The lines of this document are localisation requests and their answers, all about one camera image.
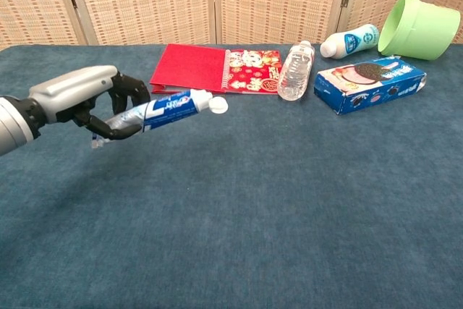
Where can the teal table cloth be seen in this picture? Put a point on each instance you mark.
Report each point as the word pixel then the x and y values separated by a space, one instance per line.
pixel 253 197

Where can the blue white toothpaste tube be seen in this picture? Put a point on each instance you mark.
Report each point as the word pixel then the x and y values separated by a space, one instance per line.
pixel 170 108

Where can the clear plastic water bottle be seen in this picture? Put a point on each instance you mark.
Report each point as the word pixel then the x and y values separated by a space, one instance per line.
pixel 294 74

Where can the blue pink cookie box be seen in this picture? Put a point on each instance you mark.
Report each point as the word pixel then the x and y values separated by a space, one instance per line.
pixel 361 92

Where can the red spiral desk calendar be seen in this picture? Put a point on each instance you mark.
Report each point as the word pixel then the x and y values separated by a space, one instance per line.
pixel 188 66

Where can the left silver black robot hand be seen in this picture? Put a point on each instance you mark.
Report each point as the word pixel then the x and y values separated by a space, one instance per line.
pixel 72 84

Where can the green plastic cup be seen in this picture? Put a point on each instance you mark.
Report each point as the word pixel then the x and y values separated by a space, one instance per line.
pixel 423 30

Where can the white blue drink bottle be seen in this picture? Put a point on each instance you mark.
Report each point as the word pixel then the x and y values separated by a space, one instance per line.
pixel 347 43

